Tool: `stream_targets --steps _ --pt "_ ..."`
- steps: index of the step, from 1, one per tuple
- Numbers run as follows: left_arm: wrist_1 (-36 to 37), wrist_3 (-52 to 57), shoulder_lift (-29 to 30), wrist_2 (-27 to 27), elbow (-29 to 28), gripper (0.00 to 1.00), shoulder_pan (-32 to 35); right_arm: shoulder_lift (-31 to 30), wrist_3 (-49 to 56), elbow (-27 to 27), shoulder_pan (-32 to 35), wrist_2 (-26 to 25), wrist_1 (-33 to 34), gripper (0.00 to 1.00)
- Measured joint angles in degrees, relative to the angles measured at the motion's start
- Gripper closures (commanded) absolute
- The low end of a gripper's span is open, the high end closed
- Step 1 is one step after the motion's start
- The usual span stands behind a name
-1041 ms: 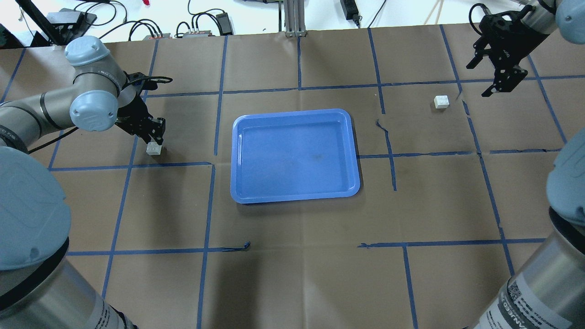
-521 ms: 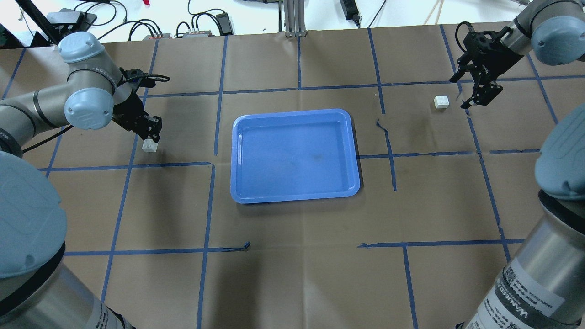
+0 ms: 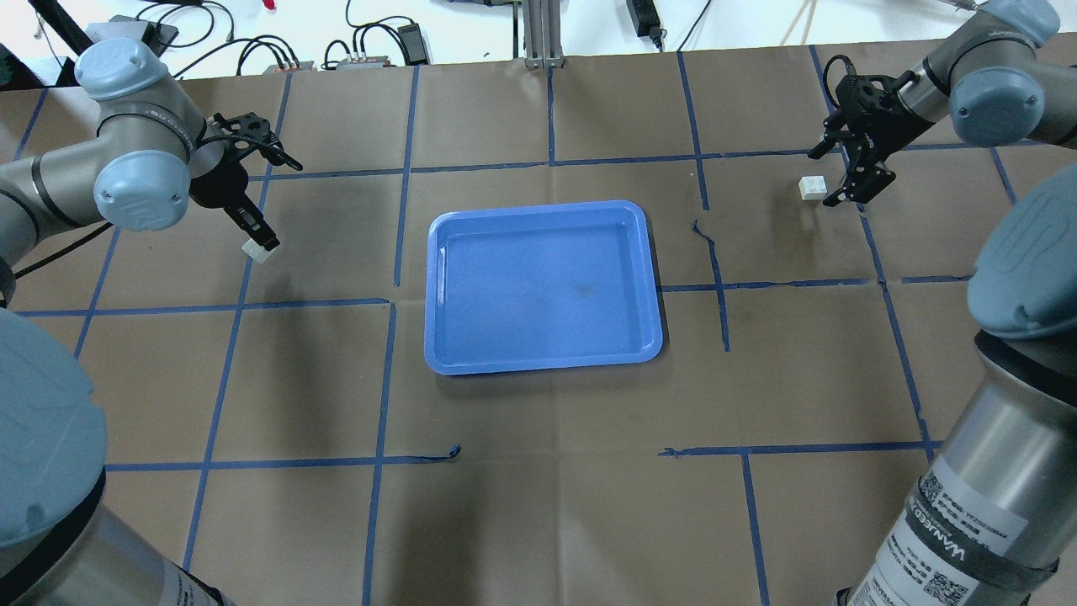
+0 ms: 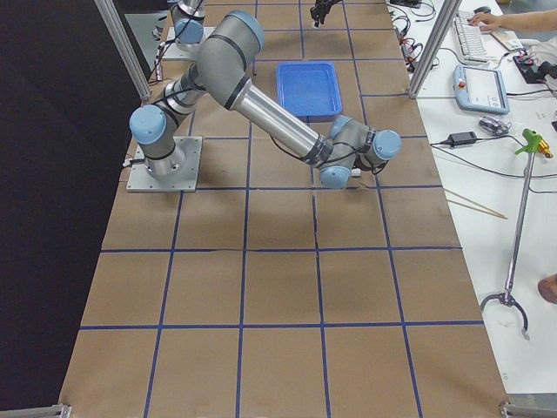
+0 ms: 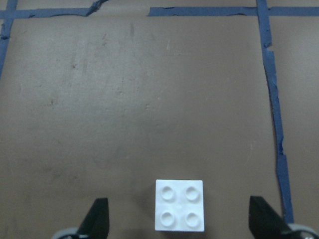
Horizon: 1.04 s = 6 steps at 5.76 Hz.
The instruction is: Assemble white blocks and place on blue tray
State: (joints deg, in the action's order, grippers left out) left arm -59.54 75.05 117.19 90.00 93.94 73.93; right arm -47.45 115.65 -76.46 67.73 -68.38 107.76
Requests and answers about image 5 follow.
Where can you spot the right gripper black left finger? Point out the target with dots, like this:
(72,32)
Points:
(96,223)

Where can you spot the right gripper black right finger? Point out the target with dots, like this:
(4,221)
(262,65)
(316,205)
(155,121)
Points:
(264,222)

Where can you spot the brown paper table cover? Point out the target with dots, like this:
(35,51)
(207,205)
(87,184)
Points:
(101,99)

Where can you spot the white block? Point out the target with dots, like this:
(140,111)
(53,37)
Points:
(179,206)

